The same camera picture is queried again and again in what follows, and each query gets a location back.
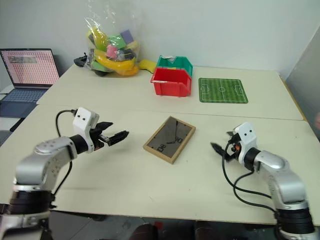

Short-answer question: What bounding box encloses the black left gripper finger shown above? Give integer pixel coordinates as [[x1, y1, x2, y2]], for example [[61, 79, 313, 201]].
[[96, 121, 114, 132], [101, 129, 130, 147]]

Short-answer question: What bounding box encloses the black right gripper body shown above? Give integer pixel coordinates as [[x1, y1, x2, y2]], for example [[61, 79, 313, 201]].
[[224, 134, 242, 163]]

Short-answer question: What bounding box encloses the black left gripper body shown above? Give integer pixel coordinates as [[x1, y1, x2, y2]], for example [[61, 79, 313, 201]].
[[88, 127, 111, 151]]

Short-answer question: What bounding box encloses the open laptop computer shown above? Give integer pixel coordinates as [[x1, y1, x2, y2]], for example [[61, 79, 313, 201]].
[[0, 48, 61, 118]]

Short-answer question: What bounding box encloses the green soccer field mat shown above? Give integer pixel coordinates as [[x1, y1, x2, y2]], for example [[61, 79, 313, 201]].
[[198, 77, 249, 104]]

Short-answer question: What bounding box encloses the wooden framed square clock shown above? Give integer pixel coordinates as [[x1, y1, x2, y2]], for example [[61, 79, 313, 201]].
[[142, 115, 197, 165]]

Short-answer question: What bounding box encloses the black game controller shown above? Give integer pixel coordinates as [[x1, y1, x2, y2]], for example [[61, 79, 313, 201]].
[[73, 51, 89, 68]]

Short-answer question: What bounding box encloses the clear bag of foam toys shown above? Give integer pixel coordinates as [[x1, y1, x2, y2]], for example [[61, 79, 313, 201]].
[[83, 4, 141, 79]]

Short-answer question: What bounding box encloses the yellow foam piece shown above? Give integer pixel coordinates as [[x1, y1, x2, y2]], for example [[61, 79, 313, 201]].
[[138, 59, 157, 74]]

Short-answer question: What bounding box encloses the red plastic storage bin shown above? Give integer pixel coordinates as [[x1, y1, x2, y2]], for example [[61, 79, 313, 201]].
[[149, 66, 193, 97]]

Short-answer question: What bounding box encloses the grey upright panel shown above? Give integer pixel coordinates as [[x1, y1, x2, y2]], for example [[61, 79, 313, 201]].
[[284, 37, 320, 149]]

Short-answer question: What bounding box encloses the green plastic storage bin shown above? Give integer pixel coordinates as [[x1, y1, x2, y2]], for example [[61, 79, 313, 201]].
[[156, 55, 195, 77]]

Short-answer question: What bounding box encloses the dark rounded shape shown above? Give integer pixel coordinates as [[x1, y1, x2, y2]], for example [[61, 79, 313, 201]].
[[135, 223, 161, 240]]

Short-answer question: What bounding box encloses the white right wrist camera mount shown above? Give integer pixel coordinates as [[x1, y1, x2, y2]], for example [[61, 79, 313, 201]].
[[232, 121, 259, 165]]

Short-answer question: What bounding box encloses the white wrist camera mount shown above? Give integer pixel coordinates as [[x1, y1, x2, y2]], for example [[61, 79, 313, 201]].
[[232, 121, 259, 165], [72, 107, 100, 154]]

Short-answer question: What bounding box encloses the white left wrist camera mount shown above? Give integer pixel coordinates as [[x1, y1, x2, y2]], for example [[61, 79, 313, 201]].
[[72, 107, 100, 154]]

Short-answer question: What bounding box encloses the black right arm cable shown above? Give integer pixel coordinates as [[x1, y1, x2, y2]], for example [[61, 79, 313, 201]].
[[221, 141, 279, 219]]

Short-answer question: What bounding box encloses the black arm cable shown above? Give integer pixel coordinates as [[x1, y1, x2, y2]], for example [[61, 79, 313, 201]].
[[221, 141, 279, 219], [51, 109, 77, 208]]

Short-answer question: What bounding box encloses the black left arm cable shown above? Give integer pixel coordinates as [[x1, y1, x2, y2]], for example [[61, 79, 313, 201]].
[[51, 109, 77, 208]]

